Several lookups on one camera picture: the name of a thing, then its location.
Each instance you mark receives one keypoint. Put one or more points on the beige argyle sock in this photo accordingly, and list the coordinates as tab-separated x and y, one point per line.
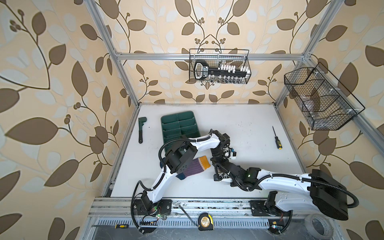
218	177

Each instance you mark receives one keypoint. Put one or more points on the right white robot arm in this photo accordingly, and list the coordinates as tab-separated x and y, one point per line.
316	191

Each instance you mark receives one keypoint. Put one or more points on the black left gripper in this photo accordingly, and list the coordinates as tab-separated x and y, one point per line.
215	160

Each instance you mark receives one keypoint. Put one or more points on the purple sock yellow cuff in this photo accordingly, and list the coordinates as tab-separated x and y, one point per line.
197	166

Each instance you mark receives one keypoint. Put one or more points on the green pipe wrench black handle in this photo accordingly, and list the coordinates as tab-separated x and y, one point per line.
141	122

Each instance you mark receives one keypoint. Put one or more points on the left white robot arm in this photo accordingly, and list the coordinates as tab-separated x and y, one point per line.
177	156

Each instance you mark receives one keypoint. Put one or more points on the green plastic organizer tray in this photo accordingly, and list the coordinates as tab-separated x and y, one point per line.
180	124

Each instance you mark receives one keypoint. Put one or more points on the clear tape roll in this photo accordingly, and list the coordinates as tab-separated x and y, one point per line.
319	227

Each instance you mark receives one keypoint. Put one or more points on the wire basket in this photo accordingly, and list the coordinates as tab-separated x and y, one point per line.
325	101
235	57

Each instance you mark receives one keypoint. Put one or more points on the back wire basket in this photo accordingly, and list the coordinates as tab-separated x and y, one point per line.
235	57

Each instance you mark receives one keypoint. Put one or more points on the yellow black tape measure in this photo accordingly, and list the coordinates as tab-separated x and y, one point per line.
205	222

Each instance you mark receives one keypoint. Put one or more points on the right wire basket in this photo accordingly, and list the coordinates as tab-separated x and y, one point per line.
325	101

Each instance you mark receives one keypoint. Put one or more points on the yellow black screwdriver on table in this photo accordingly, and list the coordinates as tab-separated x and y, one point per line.
277	140

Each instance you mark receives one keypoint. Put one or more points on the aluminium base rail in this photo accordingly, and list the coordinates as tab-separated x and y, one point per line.
175	213

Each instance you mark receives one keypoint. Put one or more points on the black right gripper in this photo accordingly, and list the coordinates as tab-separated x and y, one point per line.
233	184

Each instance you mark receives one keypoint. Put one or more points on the black socket set holder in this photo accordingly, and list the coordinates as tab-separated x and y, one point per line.
203	70

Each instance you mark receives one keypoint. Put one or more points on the small yellow black screwdriver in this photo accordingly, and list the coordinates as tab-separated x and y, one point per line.
121	226

